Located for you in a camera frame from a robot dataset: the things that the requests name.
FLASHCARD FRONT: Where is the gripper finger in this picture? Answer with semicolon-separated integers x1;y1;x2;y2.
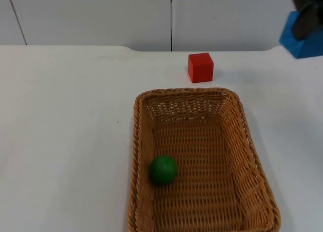
292;2;323;40

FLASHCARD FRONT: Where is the blue block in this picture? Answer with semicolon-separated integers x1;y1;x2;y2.
279;10;323;60

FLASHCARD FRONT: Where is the red cube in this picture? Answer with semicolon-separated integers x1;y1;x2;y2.
188;52;214;84

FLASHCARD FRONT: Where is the brown wicker basket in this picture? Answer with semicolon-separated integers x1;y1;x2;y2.
126;87;282;232

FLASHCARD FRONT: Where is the green ball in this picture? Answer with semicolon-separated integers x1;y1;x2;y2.
148;155;178;185

